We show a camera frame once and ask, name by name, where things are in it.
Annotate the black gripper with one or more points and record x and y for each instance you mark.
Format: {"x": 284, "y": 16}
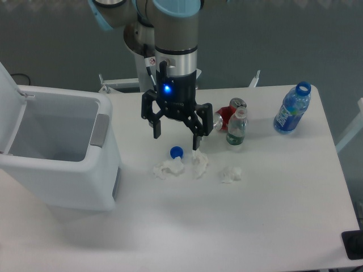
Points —
{"x": 176, "y": 99}

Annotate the paper ball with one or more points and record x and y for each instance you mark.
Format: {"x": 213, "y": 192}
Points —
{"x": 172, "y": 167}
{"x": 230, "y": 174}
{"x": 200, "y": 162}

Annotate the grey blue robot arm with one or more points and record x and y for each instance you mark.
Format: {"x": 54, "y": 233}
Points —
{"x": 174, "y": 26}

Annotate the blue bottle cap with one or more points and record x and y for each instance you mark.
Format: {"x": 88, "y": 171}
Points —
{"x": 176, "y": 152}

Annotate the crushed red soda can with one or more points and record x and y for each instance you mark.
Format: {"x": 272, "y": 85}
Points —
{"x": 222, "y": 116}

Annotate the clear green label bottle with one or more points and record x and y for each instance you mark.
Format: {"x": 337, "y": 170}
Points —
{"x": 236, "y": 129}

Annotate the white trash bin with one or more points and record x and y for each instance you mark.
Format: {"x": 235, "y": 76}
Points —
{"x": 60, "y": 145}

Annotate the blue plastic bottle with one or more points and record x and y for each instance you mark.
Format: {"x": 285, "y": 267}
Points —
{"x": 293, "y": 107}

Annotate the black device at edge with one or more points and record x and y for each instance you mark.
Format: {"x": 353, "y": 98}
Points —
{"x": 352, "y": 241}

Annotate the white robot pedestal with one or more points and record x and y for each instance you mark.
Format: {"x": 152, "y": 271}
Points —
{"x": 143, "y": 71}

